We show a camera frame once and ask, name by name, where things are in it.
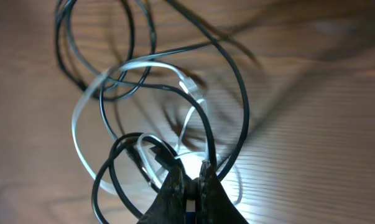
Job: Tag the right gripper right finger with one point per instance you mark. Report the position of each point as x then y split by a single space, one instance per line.
213 204

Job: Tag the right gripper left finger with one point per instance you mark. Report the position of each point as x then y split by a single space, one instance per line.
169 206

